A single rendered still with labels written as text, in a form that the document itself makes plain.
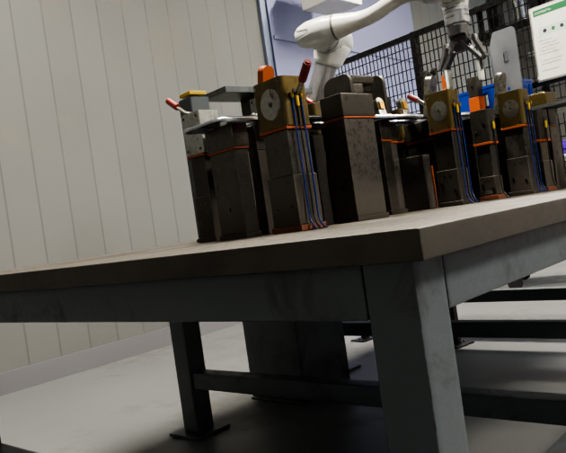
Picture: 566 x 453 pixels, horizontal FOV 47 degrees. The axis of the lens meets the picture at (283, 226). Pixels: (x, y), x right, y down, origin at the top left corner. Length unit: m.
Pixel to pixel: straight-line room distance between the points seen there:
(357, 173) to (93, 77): 3.04
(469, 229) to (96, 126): 3.72
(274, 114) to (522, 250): 0.68
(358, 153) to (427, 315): 0.91
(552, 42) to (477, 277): 2.08
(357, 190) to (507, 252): 0.68
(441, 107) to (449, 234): 1.23
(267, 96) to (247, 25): 4.07
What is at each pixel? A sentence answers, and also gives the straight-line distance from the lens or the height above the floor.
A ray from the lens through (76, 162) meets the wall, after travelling 4.31.
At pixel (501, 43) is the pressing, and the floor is 1.29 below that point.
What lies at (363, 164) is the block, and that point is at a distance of 1.72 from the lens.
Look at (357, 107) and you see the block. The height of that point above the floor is 0.99.
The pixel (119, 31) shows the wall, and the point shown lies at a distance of 4.75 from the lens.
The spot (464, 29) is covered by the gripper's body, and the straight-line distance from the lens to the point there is 2.53.
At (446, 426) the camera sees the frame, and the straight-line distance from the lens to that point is 0.91.
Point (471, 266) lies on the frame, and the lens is 0.98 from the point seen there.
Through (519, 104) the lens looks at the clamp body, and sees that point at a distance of 2.31.
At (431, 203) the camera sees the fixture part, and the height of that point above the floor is 0.72.
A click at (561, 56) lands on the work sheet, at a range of 2.96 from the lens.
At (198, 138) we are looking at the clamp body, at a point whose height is 0.98.
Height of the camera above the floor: 0.73
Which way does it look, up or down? 1 degrees down
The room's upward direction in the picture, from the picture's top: 8 degrees counter-clockwise
